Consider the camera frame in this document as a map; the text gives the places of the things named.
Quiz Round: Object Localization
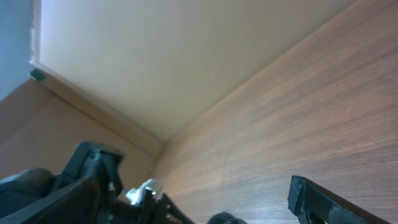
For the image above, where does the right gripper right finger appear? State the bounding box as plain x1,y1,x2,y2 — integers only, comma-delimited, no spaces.
288,175,389,224

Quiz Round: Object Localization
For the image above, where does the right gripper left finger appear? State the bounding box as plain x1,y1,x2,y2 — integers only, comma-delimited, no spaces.
1,141,191,223

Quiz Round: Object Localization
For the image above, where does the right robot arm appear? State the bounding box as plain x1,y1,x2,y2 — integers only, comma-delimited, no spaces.
1,141,382,223

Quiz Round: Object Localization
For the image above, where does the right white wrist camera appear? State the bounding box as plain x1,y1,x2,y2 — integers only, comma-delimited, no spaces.
123,179,163,205

